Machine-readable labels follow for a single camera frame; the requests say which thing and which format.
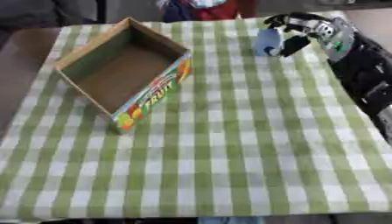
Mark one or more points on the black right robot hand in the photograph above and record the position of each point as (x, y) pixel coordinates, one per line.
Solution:
(296, 43)

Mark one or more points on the pale blue white carton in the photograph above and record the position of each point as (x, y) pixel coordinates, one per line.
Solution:
(267, 39)

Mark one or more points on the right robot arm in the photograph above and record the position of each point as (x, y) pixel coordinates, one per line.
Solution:
(365, 73)

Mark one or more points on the cardboard box with fruit print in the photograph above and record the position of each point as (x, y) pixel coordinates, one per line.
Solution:
(122, 73)

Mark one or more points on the person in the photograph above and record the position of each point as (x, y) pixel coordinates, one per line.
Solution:
(214, 10)

